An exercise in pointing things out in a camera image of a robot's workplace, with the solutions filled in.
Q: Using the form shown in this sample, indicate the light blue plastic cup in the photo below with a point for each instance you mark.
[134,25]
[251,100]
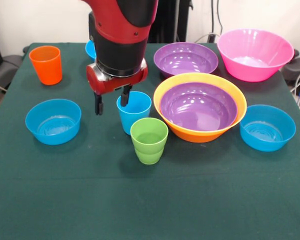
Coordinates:
[135,117]

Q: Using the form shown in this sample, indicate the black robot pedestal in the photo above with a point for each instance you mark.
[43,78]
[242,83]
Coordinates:
[172,20]

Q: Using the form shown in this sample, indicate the pink plastic bowl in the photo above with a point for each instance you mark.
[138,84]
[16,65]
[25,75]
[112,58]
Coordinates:
[255,60]

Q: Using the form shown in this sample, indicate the deep blue plastic bowl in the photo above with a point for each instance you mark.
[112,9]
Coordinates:
[90,50]

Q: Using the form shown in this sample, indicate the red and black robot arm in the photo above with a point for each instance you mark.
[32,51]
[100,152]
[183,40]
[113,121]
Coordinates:
[120,37]

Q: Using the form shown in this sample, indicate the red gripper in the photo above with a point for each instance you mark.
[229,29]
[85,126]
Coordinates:
[107,86]

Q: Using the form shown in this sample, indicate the orange plastic cup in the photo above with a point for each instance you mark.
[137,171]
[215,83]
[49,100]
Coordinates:
[46,67]

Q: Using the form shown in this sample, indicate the orange plastic bowl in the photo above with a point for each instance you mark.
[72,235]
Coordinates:
[197,136]

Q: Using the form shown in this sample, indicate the shallow blue plastic bowl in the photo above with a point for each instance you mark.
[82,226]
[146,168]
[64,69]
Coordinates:
[267,130]
[53,127]

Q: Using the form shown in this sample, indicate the dark green tablecloth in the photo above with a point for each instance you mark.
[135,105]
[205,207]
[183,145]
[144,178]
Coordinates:
[150,200]

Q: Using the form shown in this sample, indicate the black power plug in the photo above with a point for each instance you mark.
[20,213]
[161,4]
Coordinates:
[211,38]

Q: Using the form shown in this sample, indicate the green plastic cup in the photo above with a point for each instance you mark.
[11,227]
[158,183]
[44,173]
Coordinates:
[148,142]

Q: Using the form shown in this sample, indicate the purple plastic bowl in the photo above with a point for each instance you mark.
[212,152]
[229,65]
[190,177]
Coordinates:
[185,60]
[198,110]

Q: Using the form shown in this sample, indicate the black rounded equipment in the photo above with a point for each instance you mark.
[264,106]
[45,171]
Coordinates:
[298,67]

